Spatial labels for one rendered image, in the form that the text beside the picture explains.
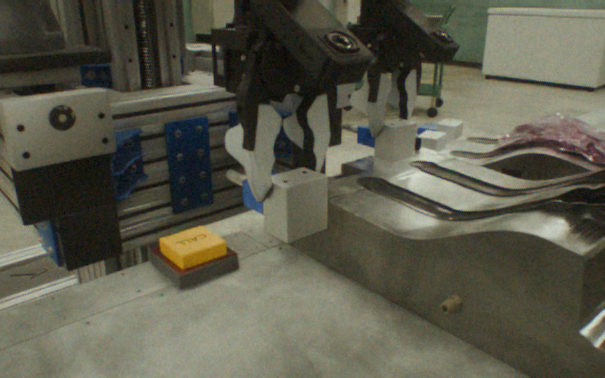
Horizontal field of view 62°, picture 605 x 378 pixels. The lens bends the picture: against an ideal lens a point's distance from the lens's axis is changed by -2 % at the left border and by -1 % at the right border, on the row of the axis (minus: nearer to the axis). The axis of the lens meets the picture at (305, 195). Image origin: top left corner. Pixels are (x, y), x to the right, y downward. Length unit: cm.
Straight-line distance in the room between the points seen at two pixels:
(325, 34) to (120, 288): 39
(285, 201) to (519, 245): 20
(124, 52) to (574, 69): 658
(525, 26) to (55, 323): 714
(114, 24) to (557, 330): 86
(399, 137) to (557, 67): 661
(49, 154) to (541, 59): 694
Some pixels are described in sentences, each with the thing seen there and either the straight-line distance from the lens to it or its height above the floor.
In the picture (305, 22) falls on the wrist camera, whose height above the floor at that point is 110.
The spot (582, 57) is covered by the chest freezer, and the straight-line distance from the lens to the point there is 722.
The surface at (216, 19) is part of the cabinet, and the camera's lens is 633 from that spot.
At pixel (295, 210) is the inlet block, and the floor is 93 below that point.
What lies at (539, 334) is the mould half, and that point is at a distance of 49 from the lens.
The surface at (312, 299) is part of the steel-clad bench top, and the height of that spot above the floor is 80.
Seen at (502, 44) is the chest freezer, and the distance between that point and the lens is 758.
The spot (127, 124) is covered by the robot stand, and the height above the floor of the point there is 91.
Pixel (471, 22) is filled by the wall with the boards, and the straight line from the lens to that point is 875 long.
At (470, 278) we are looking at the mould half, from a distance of 51.
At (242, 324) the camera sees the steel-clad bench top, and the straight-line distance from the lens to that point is 55.
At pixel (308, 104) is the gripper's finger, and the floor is 102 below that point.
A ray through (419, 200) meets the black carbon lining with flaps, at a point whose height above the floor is 88.
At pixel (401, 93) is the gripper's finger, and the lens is 78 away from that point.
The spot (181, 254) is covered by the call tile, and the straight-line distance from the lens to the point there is 61.
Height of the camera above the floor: 112
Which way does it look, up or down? 22 degrees down
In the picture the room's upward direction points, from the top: straight up
